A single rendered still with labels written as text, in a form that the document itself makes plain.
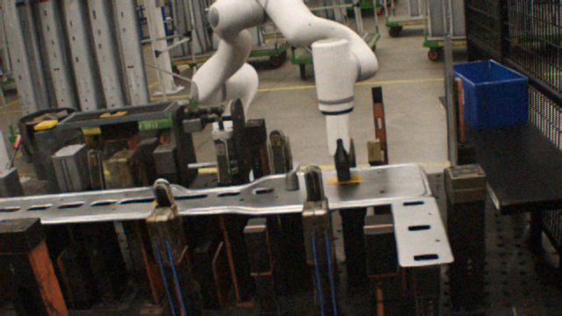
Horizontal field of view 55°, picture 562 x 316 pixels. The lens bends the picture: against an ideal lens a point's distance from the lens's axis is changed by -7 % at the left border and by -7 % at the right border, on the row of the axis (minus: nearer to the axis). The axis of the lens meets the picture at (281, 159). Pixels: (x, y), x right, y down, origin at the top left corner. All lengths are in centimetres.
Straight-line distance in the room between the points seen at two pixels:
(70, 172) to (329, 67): 83
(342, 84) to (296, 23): 20
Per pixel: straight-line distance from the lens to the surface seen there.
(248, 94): 198
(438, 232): 116
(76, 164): 172
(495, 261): 165
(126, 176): 166
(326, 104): 132
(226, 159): 156
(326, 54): 129
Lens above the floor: 153
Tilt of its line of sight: 19 degrees down
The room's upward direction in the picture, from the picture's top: 8 degrees counter-clockwise
